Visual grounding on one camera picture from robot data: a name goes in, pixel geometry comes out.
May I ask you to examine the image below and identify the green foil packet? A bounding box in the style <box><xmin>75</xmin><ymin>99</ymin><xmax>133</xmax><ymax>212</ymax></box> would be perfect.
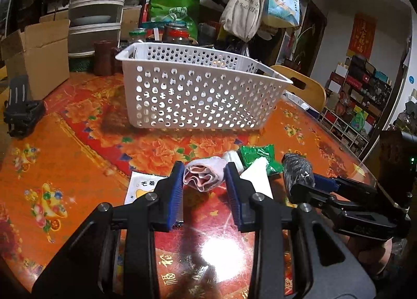
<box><xmin>237</xmin><ymin>144</ymin><xmax>283</xmax><ymax>175</ymax></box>

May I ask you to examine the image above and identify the pink cloth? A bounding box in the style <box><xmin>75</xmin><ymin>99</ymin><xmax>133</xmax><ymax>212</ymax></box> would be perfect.
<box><xmin>183</xmin><ymin>156</ymin><xmax>227</xmax><ymax>192</ymax></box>

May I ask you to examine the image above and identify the white paper sheet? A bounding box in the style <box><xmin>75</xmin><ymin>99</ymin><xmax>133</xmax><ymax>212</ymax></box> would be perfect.
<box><xmin>240</xmin><ymin>157</ymin><xmax>274</xmax><ymax>199</ymax></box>

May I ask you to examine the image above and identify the white printed card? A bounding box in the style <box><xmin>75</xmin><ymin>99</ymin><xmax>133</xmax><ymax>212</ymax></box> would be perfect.
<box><xmin>124</xmin><ymin>172</ymin><xmax>165</xmax><ymax>204</ymax></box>

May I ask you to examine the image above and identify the cluttered storage shelf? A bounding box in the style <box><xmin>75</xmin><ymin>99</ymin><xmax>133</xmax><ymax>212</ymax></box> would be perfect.
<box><xmin>320</xmin><ymin>55</ymin><xmax>392</xmax><ymax>160</ymax></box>

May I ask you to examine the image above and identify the right wooden chair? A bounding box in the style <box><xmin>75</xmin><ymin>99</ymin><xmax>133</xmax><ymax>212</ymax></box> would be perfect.
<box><xmin>271</xmin><ymin>65</ymin><xmax>327</xmax><ymax>112</ymax></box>

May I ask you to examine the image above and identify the white perforated plastic basket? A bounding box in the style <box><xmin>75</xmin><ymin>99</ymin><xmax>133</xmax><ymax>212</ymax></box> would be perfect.
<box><xmin>115</xmin><ymin>43</ymin><xmax>293</xmax><ymax>130</ymax></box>

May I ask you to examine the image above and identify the dark brown cylinder jar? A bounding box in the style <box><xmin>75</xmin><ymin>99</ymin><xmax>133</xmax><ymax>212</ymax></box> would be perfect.
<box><xmin>93</xmin><ymin>40</ymin><xmax>119</xmax><ymax>76</ymax></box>

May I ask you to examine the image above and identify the black phone stand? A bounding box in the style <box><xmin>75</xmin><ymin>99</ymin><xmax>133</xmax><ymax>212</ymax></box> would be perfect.
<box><xmin>4</xmin><ymin>75</ymin><xmax>45</xmax><ymax>138</ymax></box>

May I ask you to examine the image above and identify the red lid pickle jar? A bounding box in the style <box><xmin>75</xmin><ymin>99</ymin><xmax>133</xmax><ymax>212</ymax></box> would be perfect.
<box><xmin>163</xmin><ymin>21</ymin><xmax>190</xmax><ymax>45</ymax></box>

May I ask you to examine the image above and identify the white canvas tote bag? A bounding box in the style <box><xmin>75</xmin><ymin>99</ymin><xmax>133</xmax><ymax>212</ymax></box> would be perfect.
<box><xmin>220</xmin><ymin>0</ymin><xmax>265</xmax><ymax>43</ymax></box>

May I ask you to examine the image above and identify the green lid glass jar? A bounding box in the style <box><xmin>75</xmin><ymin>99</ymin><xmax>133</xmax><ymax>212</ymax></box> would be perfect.
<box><xmin>129</xmin><ymin>28</ymin><xmax>147</xmax><ymax>44</ymax></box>

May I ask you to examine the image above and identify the blue illustrated paper bag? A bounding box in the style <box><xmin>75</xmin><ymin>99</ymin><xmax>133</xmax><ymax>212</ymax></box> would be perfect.
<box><xmin>261</xmin><ymin>0</ymin><xmax>301</xmax><ymax>28</ymax></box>

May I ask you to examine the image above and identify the green shopping bag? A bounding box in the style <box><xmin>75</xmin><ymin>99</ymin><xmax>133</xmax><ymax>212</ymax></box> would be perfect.
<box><xmin>149</xmin><ymin>0</ymin><xmax>200</xmax><ymax>40</ymax></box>

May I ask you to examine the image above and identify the open cardboard box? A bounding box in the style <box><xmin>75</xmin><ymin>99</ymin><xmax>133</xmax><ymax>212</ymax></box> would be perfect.
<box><xmin>1</xmin><ymin>19</ymin><xmax>70</xmax><ymax>100</ymax></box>

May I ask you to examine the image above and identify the red wall poster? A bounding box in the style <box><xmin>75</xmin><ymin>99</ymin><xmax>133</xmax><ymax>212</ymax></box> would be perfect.
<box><xmin>346</xmin><ymin>13</ymin><xmax>377</xmax><ymax>59</ymax></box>

